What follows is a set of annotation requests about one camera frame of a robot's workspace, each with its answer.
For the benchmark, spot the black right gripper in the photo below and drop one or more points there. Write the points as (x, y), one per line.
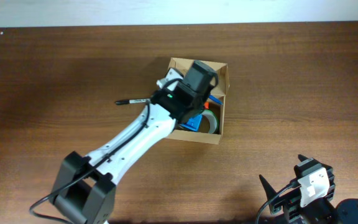
(286, 203)

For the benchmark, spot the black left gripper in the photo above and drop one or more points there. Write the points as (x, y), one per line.
(189, 115)

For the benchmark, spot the blue plastic block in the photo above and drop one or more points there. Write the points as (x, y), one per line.
(193, 124)

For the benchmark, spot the blue ballpoint pen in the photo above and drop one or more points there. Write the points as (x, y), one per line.
(216, 100)

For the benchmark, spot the green tape roll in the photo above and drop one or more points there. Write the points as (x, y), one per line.
(212, 119)

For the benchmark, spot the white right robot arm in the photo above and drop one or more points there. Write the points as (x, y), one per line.
(345, 212)

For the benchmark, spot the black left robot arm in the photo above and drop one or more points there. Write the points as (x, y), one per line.
(85, 188)

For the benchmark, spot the brown cardboard box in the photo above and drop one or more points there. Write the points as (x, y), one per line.
(218, 92)

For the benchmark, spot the black sharpie marker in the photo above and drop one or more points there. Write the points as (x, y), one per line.
(131, 101)

